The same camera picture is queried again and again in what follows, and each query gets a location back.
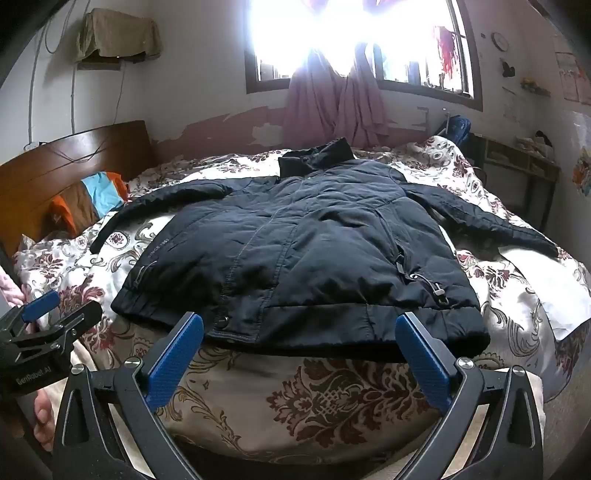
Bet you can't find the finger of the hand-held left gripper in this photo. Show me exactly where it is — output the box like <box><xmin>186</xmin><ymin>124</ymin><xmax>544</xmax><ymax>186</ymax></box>
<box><xmin>0</xmin><ymin>291</ymin><xmax>62</xmax><ymax>343</ymax></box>
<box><xmin>9</xmin><ymin>301</ymin><xmax>103</xmax><ymax>366</ymax></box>

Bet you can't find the colourful wall sticker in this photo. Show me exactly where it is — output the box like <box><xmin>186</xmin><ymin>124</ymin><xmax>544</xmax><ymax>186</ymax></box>
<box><xmin>571</xmin><ymin>147</ymin><xmax>591</xmax><ymax>198</ymax></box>

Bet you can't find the person's left hand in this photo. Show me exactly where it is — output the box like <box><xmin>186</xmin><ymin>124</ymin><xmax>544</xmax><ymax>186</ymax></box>
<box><xmin>33</xmin><ymin>387</ymin><xmax>64</xmax><ymax>453</ymax></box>

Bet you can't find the wooden wall shelf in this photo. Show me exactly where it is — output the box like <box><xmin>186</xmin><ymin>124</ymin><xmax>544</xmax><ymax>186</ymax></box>
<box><xmin>76</xmin><ymin>52</ymin><xmax>124</xmax><ymax>71</ymax></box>

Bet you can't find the window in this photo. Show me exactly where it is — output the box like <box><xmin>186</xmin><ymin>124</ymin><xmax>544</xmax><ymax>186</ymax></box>
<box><xmin>244</xmin><ymin>0</ymin><xmax>484</xmax><ymax>112</ymax></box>

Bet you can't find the wooden headboard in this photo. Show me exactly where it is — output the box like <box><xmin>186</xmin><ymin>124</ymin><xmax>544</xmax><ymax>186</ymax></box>
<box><xmin>0</xmin><ymin>120</ymin><xmax>155</xmax><ymax>259</ymax></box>

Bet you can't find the wooden desk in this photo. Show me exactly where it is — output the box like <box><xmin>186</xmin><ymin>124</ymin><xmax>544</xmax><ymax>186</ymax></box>
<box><xmin>471</xmin><ymin>133</ymin><xmax>561</xmax><ymax>236</ymax></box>

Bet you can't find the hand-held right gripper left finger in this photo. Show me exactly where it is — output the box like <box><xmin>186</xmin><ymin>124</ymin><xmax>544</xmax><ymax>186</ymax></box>
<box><xmin>53</xmin><ymin>311</ymin><xmax>206</xmax><ymax>480</ymax></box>

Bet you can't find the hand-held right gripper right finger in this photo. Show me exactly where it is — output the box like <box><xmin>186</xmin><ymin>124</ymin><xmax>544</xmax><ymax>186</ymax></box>
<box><xmin>394</xmin><ymin>311</ymin><xmax>544</xmax><ymax>480</ymax></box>

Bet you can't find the pink cloth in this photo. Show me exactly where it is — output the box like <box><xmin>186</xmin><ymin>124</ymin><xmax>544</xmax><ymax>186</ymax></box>
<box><xmin>0</xmin><ymin>271</ymin><xmax>25</xmax><ymax>308</ymax></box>

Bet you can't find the floral quilt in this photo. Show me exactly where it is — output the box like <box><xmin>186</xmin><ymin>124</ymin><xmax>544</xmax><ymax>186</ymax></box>
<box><xmin>13</xmin><ymin>135</ymin><xmax>591</xmax><ymax>462</ymax></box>

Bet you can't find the red hanging garment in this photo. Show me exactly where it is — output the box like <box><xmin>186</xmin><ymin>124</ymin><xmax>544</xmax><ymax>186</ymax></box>
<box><xmin>433</xmin><ymin>25</ymin><xmax>459</xmax><ymax>78</ymax></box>

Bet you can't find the beige blanket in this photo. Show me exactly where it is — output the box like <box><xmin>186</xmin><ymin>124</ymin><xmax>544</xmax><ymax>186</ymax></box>
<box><xmin>69</xmin><ymin>339</ymin><xmax>546</xmax><ymax>480</ymax></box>

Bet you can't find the beige cloth cover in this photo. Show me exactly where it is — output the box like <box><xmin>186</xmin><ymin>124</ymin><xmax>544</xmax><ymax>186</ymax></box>
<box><xmin>75</xmin><ymin>8</ymin><xmax>164</xmax><ymax>64</ymax></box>

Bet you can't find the white cloth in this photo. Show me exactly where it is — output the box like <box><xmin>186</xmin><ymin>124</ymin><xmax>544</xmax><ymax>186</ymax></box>
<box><xmin>498</xmin><ymin>244</ymin><xmax>591</xmax><ymax>343</ymax></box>

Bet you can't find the blue backpack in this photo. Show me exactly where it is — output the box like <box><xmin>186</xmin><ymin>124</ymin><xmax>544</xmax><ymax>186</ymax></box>
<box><xmin>444</xmin><ymin>114</ymin><xmax>472</xmax><ymax>146</ymax></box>

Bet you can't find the black padded jacket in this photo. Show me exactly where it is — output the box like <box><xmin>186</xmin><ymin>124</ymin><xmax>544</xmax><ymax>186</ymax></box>
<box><xmin>90</xmin><ymin>137</ymin><xmax>560</xmax><ymax>363</ymax></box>

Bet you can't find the white wall cable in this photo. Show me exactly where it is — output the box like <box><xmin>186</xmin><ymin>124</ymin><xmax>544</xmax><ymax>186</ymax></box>
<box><xmin>24</xmin><ymin>0</ymin><xmax>77</xmax><ymax>151</ymax></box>

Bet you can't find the wall calendar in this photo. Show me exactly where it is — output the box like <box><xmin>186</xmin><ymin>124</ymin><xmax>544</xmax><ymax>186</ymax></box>
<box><xmin>553</xmin><ymin>36</ymin><xmax>583</xmax><ymax>103</ymax></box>

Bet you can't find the orange blue brown pillow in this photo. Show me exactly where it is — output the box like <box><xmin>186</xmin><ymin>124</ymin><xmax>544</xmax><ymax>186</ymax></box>
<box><xmin>50</xmin><ymin>171</ymin><xmax>131</xmax><ymax>232</ymax></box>

